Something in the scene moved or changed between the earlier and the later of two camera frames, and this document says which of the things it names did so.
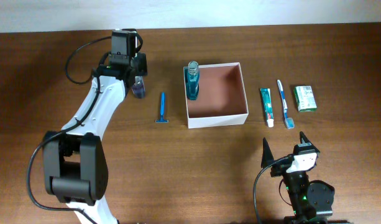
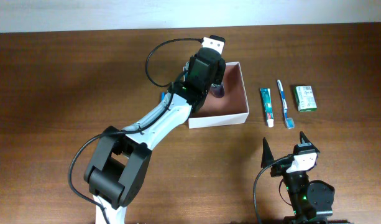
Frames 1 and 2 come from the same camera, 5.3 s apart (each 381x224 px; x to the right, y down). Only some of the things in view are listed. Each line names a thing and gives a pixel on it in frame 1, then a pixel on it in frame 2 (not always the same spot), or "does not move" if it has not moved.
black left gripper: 142,68 -> 220,70
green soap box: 305,99 does not move
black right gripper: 267,155 does not move
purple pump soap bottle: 138,87 -> 217,90
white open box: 221,101 does not move
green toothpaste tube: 266,97 does not move
